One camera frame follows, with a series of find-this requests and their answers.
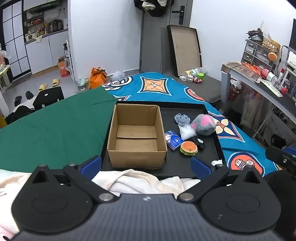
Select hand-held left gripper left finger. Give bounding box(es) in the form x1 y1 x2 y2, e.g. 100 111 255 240
31 155 121 204

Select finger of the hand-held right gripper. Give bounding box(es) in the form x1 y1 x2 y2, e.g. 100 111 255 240
265 146 296 181

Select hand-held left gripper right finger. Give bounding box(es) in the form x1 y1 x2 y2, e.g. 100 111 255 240
177 156 265 204

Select black tray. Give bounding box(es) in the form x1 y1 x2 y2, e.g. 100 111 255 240
100 101 229 179

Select burger plush toy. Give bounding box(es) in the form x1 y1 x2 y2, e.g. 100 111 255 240
180 141 198 157

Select black white plush toy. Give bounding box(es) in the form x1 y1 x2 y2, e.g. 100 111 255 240
191 136 205 150

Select clear bag of white stuffing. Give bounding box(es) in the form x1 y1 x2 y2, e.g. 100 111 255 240
179 123 197 141

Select blue tissue packet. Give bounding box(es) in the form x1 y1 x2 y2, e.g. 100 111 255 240
164 130 183 151

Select grey pink mouse plush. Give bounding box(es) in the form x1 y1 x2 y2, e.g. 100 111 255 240
190 114 217 136

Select brown cardboard box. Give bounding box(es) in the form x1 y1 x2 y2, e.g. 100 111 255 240
107 104 168 170

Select grey plush toy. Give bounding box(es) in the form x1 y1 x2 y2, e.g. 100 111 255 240
174 113 191 127

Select cream fleece blanket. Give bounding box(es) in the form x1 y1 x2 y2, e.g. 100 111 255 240
0 169 201 241

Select green cloth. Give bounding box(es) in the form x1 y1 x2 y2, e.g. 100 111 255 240
0 87 118 173

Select beige tote bags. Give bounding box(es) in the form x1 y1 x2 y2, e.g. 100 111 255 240
240 89 273 130

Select grey desk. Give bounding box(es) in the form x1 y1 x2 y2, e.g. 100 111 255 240
221 62 296 121

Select red bag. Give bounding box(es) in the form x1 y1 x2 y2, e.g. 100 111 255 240
228 80 245 101

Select grey bench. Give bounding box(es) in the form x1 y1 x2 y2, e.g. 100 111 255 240
185 72 221 102

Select red label bottle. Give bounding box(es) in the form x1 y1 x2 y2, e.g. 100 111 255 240
258 65 281 86

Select black stool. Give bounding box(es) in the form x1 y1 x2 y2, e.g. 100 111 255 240
32 86 65 110

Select clear round container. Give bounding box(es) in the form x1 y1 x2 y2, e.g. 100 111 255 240
77 78 90 92

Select blue patterned blanket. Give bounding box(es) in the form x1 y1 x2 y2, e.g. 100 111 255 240
102 72 281 178

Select orange gift bag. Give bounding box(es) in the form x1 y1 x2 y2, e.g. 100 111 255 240
90 67 107 89

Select black white clothes pile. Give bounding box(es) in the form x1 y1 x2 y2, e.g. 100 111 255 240
6 100 35 124

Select white plastic bag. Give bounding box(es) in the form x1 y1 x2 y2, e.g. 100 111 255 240
111 70 126 81

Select orange carton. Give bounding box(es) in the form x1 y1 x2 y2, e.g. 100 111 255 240
58 56 70 77

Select white narrow rack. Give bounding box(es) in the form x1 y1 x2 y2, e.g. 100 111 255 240
65 39 75 82

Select grey drawer organizer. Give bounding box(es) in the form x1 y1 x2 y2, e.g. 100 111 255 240
241 39 281 66

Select computer monitor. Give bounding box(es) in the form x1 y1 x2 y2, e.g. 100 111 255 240
285 19 296 70

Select woven bamboo tray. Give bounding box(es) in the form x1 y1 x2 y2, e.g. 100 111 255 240
262 37 281 52

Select black framed tray lid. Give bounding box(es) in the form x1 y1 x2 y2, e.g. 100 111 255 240
166 25 203 77

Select white kitchen cabinet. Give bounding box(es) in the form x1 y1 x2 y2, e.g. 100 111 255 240
24 30 70 75

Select yellow side table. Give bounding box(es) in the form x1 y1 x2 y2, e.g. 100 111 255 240
0 65 11 88

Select grey door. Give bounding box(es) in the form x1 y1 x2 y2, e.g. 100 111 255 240
139 0 193 75

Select glass jars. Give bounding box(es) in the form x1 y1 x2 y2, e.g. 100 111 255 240
0 50 11 67

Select black framed sliding door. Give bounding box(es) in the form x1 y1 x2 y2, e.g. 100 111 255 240
0 0 31 79

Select hanging dark clothes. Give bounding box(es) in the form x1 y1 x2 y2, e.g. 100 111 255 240
134 0 173 17

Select black door lock handle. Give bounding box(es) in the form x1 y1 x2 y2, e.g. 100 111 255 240
171 6 185 24

